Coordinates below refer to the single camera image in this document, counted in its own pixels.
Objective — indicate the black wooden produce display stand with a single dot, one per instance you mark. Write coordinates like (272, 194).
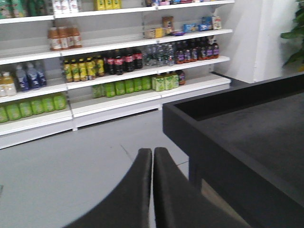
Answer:
(247, 144)

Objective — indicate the cola bottle row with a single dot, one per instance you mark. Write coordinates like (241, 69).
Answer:
(119, 61)

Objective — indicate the green potted plant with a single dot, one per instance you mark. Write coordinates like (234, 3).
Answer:
(295, 33)

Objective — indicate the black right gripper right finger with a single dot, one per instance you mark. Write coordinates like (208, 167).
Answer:
(177, 204)

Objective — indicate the white store shelving unit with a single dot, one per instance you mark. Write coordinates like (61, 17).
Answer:
(71, 69)

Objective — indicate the green drink package row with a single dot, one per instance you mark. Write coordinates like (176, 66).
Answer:
(158, 83)

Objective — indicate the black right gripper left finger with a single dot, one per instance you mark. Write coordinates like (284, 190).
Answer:
(127, 206)

